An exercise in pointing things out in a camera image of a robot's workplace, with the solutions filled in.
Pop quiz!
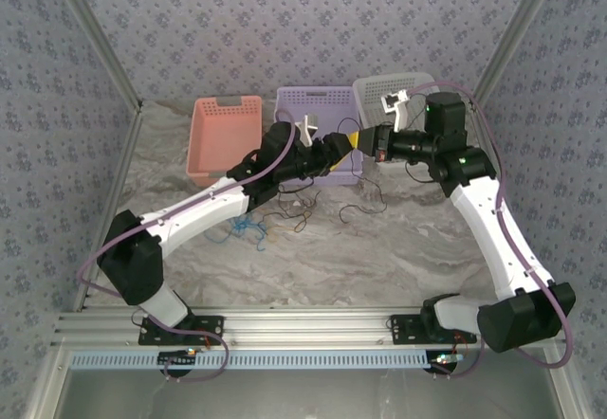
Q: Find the black cable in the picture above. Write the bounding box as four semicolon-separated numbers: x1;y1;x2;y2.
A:
276;117;389;226

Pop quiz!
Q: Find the blue cable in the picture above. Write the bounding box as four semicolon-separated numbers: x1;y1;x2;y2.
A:
205;213;270;253

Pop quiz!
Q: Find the purple plastic basket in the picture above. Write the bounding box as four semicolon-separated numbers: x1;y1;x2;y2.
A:
273;85;365;188

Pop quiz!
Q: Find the white plastic basket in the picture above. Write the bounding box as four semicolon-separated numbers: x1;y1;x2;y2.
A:
351;71;443;169

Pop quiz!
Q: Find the pink plastic basket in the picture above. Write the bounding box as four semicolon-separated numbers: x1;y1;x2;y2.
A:
186;95;264;188

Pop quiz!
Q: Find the small controller board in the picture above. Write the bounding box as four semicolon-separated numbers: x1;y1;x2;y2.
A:
157;349;199;369
428;351;467;373

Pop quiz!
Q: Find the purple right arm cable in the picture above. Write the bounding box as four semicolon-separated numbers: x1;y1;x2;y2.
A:
406;81;573;380

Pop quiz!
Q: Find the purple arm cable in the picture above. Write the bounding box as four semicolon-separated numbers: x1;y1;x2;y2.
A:
77;107;230;385
406;81;573;380

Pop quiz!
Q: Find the aluminium frame post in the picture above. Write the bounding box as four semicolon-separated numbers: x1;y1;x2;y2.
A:
46;0;144;113
468;0;566;110

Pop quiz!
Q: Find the aluminium front rail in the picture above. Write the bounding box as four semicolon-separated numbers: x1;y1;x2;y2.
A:
51;307;568;350

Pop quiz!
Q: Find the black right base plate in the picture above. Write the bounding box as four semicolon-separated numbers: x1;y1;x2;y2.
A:
389;313;478;346

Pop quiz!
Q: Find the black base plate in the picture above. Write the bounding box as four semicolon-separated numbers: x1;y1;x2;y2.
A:
389;313;478;346
138;314;225;347

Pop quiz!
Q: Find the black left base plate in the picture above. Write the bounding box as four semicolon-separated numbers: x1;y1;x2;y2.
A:
138;314;225;347

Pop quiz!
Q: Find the blue slotted cable duct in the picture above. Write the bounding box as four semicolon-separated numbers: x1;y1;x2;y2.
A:
69;350;433;371

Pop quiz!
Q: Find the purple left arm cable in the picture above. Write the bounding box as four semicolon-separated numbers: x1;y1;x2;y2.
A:
77;107;230;385

